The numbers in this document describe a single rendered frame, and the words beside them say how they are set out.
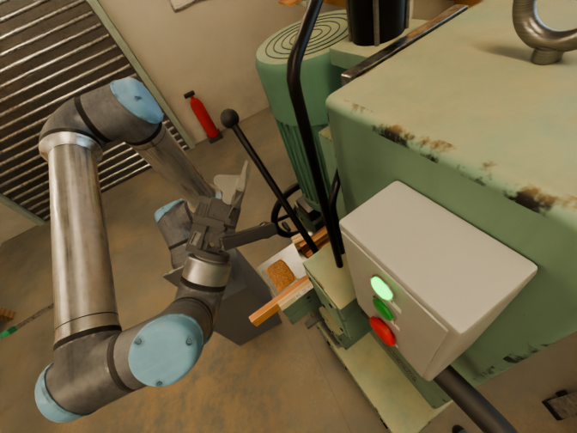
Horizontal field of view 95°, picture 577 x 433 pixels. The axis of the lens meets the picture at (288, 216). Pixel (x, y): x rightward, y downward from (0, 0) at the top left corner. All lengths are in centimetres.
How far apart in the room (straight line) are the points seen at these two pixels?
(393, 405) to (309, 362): 92
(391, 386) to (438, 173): 71
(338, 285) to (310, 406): 134
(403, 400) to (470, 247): 68
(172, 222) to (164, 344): 85
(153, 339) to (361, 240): 34
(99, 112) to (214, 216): 38
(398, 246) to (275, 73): 29
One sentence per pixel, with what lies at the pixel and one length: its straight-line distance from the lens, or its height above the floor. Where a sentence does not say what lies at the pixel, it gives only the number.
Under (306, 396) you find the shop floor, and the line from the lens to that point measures 169.
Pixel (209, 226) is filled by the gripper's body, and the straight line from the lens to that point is 55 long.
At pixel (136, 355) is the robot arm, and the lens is 46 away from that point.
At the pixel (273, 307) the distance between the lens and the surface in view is 79.
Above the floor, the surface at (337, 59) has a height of 151.
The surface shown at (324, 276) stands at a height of 130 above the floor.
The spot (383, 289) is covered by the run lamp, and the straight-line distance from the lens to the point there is 19.
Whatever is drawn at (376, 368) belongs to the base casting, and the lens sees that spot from 85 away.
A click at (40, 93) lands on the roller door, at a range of 364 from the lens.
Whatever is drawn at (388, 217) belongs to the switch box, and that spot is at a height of 148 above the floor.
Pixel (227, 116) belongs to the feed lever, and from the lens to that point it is 52.
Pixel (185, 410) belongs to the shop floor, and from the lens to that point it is 198.
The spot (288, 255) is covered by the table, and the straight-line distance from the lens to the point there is 90.
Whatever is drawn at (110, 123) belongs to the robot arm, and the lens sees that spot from 78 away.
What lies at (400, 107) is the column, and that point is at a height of 152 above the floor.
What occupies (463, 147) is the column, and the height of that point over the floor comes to 152.
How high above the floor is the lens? 164
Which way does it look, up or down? 48 degrees down
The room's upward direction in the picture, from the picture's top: 25 degrees counter-clockwise
